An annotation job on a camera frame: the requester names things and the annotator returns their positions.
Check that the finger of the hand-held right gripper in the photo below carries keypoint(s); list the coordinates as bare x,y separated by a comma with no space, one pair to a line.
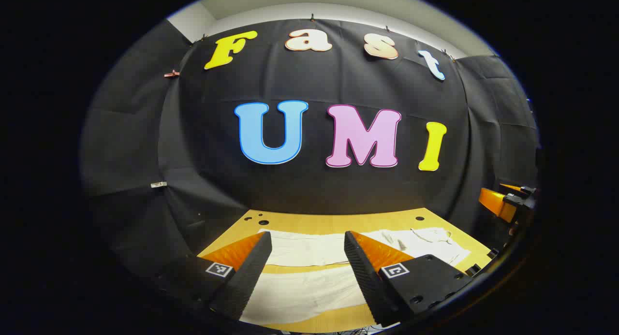
498,203
520,190

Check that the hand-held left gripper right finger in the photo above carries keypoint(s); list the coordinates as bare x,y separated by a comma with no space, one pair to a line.
367,277

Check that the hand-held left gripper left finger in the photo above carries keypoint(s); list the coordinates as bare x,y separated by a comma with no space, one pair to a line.
249,272

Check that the white jeans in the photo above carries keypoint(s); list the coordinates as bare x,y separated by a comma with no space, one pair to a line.
309,248

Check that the black backdrop cloth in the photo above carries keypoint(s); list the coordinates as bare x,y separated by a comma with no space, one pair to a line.
314,190

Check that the small white tag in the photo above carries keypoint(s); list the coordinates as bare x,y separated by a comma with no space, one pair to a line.
158,184

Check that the small red clip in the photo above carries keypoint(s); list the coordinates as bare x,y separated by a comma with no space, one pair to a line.
171,74

